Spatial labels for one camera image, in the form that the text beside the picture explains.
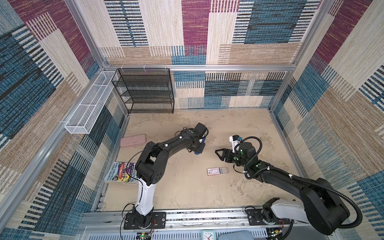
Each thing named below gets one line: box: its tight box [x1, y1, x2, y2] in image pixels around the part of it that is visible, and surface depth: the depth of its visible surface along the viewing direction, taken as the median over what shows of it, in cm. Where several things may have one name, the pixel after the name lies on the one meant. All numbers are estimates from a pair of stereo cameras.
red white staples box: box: [207, 167, 229, 176], surface depth 91 cm
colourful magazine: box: [103, 161, 139, 183], surface depth 89 cm
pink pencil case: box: [120, 134, 147, 148], surface depth 106 cm
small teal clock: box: [201, 230, 217, 240], surface depth 69 cm
